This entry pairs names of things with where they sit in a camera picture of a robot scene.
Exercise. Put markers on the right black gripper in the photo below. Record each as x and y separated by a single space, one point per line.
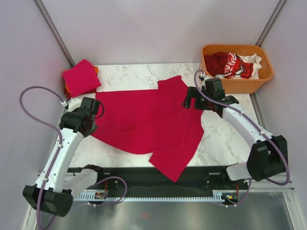
192 93

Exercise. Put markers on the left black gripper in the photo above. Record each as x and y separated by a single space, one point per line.
89 132

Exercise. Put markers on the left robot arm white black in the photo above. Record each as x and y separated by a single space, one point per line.
50 192

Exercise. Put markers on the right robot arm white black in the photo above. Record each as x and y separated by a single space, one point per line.
268 154

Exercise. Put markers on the folded dark red t shirt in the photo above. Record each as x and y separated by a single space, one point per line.
77 90

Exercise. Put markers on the dark red crumpled t shirt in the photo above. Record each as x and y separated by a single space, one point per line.
215 63

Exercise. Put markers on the red white printed t shirt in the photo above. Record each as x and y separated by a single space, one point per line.
234 66

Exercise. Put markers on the orange plastic basket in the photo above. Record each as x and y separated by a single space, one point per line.
237 86

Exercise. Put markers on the folded pink t shirt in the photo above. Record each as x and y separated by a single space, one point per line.
82 73

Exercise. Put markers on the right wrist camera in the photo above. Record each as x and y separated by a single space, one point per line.
204 77

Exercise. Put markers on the grey slotted cable duct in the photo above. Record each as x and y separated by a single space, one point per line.
100 196

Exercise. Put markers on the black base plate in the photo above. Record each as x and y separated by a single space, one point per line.
150 182

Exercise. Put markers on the right aluminium frame post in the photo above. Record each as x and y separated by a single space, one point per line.
271 21

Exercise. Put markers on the aluminium frame post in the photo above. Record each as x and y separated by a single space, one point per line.
52 27
271 21

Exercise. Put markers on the aluminium rail profile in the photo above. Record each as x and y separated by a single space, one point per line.
266 187

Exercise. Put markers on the left aluminium frame post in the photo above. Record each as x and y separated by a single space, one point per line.
52 27

